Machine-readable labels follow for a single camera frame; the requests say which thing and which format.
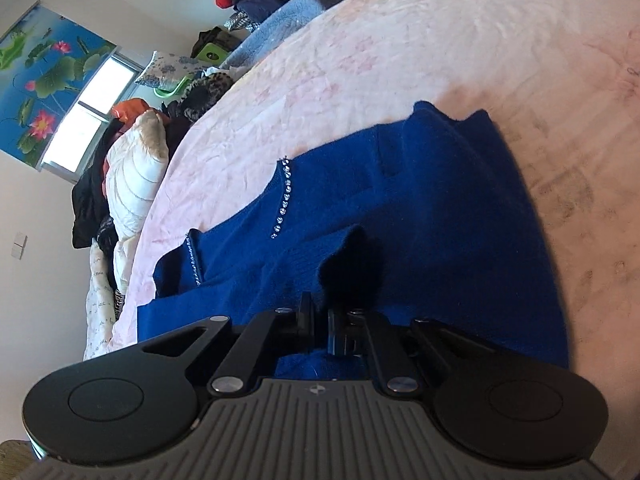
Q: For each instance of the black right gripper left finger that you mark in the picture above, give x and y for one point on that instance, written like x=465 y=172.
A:
x=258 y=346

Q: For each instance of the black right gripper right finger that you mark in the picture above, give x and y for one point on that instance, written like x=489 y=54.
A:
x=379 y=344

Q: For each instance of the blue knit sweater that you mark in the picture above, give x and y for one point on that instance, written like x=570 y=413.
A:
x=423 y=218

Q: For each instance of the black clothes heap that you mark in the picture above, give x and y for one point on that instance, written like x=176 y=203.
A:
x=88 y=200

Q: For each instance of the white quilted pillow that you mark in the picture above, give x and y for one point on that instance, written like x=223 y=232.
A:
x=137 y=163

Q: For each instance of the leopard print garment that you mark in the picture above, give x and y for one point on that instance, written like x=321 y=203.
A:
x=202 y=94

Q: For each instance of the green plastic chair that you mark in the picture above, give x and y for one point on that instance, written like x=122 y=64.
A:
x=176 y=91

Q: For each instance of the orange garment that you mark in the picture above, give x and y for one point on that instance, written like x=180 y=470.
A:
x=128 y=111

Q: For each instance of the window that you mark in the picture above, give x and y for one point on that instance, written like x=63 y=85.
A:
x=77 y=136

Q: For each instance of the floral white cushion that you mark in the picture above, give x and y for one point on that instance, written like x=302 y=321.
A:
x=165 y=70

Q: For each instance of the light blue quilted blanket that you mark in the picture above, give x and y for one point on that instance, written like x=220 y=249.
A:
x=285 y=22

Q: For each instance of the pink floral bed sheet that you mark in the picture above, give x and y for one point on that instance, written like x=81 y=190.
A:
x=560 y=78

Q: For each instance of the lotus flower window blind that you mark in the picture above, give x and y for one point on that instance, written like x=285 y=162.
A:
x=46 y=62

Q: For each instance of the white wall switch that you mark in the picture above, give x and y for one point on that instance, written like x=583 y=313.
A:
x=18 y=246

